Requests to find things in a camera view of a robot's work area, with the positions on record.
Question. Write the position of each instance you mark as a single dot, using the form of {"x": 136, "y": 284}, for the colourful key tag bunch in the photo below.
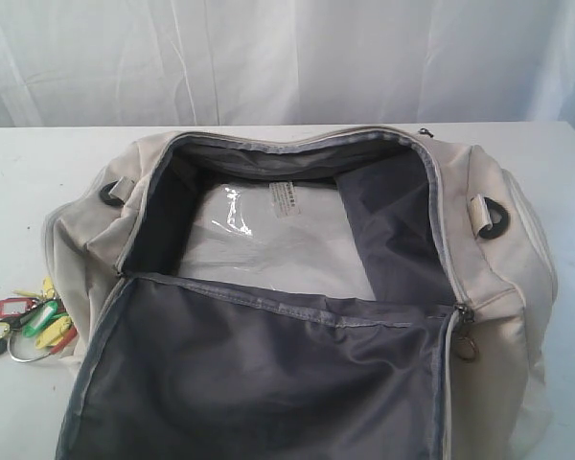
{"x": 35, "y": 325}

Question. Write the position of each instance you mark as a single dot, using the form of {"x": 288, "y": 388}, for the cream duffel bag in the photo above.
{"x": 443, "y": 362}

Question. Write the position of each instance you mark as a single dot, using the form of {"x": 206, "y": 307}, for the white backdrop curtain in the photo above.
{"x": 206, "y": 63}

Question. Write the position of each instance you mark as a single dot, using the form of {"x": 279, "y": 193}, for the clear plastic wrapped package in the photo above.
{"x": 283, "y": 236}

